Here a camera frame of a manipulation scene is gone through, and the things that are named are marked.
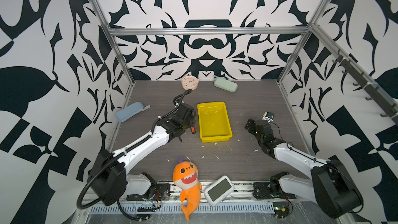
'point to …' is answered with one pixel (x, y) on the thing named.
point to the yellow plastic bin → (214, 122)
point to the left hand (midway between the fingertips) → (193, 115)
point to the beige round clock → (189, 82)
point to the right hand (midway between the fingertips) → (255, 121)
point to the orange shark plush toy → (185, 176)
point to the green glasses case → (225, 84)
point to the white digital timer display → (219, 189)
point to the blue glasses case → (130, 111)
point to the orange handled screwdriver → (193, 130)
